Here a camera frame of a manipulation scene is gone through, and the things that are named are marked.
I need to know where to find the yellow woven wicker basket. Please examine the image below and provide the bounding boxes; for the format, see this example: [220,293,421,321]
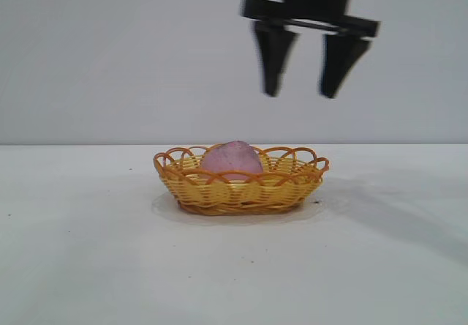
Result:
[152,144,330,216]

